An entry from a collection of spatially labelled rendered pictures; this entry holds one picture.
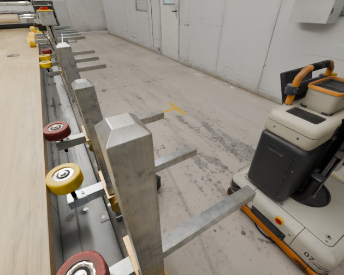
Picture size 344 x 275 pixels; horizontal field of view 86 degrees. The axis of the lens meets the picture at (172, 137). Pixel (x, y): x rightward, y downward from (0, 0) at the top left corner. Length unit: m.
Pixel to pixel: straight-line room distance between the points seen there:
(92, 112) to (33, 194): 0.25
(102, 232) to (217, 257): 0.81
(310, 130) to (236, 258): 0.85
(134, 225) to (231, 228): 1.27
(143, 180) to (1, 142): 0.66
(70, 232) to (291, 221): 1.08
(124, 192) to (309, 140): 0.91
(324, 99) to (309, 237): 0.69
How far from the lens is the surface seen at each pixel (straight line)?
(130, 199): 0.18
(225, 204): 0.50
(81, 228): 0.78
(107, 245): 0.72
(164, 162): 0.62
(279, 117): 1.04
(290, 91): 1.09
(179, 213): 1.46
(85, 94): 0.38
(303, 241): 1.28
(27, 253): 0.45
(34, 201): 0.52
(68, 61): 0.62
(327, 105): 1.11
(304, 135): 1.00
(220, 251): 1.38
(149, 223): 0.22
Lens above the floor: 1.25
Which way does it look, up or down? 37 degrees down
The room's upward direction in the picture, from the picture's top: 1 degrees counter-clockwise
